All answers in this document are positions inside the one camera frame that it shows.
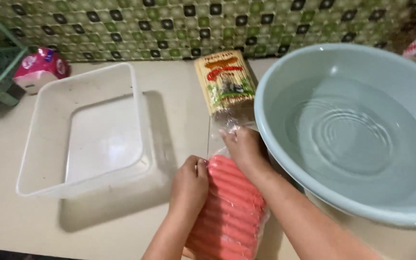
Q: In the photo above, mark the person's left hand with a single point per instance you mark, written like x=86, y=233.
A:
x=188, y=186

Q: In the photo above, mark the person's right hand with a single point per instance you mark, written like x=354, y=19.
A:
x=246, y=150

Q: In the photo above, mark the person's right fingers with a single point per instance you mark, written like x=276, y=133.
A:
x=229, y=139

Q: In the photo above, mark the pack of pink sausages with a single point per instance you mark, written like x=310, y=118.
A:
x=229, y=209

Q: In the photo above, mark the pack of bamboo skewers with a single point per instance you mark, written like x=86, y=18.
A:
x=226, y=83

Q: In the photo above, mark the pale blue plastic basin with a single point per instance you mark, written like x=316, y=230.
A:
x=352, y=133

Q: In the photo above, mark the clear plastic rectangular container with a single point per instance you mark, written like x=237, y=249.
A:
x=85, y=133

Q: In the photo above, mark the pink and white packet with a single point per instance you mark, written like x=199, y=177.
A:
x=40, y=70

